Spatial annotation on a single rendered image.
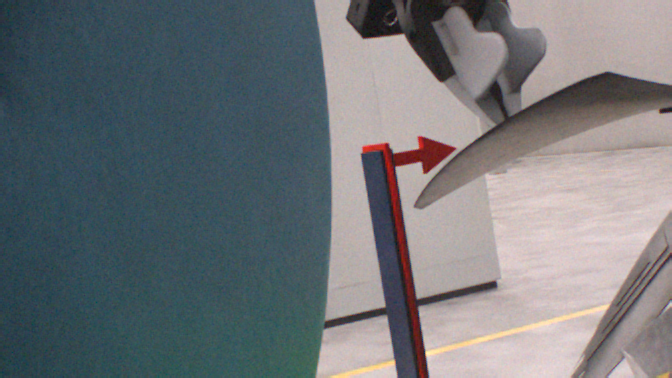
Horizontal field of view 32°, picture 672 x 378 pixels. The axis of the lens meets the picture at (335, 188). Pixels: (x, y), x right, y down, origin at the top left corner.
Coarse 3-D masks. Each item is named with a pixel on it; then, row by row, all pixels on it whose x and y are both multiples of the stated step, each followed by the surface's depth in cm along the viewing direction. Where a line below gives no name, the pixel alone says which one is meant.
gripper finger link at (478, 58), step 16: (448, 16) 79; (464, 16) 78; (448, 32) 80; (464, 32) 78; (480, 32) 78; (496, 32) 76; (448, 48) 79; (464, 48) 79; (480, 48) 77; (496, 48) 76; (464, 64) 79; (480, 64) 78; (496, 64) 77; (448, 80) 79; (464, 80) 79; (480, 80) 78; (464, 96) 79; (480, 96) 79; (480, 112) 79; (496, 112) 79
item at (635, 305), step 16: (656, 240) 106; (640, 256) 111; (656, 256) 104; (640, 272) 105; (656, 272) 102; (624, 288) 108; (640, 288) 104; (656, 288) 101; (624, 304) 105; (640, 304) 102; (656, 304) 99; (608, 320) 107; (624, 320) 103; (640, 320) 100; (592, 336) 114; (608, 336) 105; (624, 336) 101; (592, 352) 106; (608, 352) 102; (576, 368) 109; (592, 368) 103; (608, 368) 99
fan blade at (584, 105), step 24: (552, 96) 71; (576, 96) 72; (600, 96) 73; (624, 96) 75; (648, 96) 76; (504, 120) 74; (528, 120) 75; (552, 120) 77; (576, 120) 80; (600, 120) 84; (480, 144) 78; (504, 144) 80; (528, 144) 84; (456, 168) 82; (480, 168) 86; (432, 192) 86
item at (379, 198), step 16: (368, 160) 71; (384, 160) 70; (368, 176) 72; (384, 176) 70; (368, 192) 72; (384, 192) 70; (384, 208) 71; (384, 224) 71; (384, 240) 71; (384, 256) 72; (400, 256) 71; (384, 272) 72; (400, 272) 71; (384, 288) 72; (400, 288) 71; (400, 304) 71; (400, 320) 71; (400, 336) 72; (400, 352) 72; (400, 368) 72; (416, 368) 71
